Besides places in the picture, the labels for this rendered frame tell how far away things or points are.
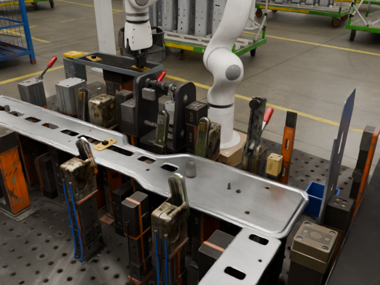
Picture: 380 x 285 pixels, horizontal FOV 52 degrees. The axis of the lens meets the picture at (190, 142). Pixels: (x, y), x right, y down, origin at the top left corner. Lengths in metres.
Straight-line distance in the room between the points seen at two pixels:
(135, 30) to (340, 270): 1.04
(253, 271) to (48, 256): 0.75
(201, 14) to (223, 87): 4.22
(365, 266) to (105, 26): 4.68
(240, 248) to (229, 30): 0.94
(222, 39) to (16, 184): 0.97
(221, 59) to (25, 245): 0.98
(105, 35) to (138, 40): 3.76
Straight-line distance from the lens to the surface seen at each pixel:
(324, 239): 0.88
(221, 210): 1.01
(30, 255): 1.42
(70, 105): 1.59
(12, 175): 1.52
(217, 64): 1.57
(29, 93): 1.80
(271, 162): 1.13
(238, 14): 1.58
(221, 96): 1.65
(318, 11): 8.44
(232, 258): 0.89
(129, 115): 1.43
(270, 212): 1.02
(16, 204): 1.57
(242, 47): 5.41
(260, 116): 1.12
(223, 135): 1.74
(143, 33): 1.50
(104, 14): 5.21
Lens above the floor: 1.62
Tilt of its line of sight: 28 degrees down
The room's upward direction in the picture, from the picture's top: straight up
